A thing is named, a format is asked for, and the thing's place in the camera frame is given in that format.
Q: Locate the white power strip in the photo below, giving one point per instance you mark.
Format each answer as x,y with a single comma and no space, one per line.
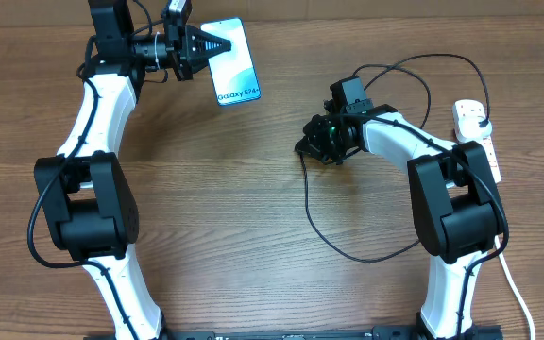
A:
473,108

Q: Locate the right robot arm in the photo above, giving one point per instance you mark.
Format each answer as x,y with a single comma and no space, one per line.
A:
456,206

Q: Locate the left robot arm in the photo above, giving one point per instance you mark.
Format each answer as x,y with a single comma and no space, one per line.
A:
86,215

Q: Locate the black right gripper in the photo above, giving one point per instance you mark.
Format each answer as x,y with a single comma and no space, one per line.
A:
314,146

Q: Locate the blue Galaxy smartphone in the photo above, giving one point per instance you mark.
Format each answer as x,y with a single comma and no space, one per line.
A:
233,74

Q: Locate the white charger plug adapter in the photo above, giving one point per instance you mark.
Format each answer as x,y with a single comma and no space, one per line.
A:
471,128

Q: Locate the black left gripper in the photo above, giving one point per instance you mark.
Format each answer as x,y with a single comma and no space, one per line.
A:
182,42

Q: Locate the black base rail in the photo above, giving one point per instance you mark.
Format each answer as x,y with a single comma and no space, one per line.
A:
291,335

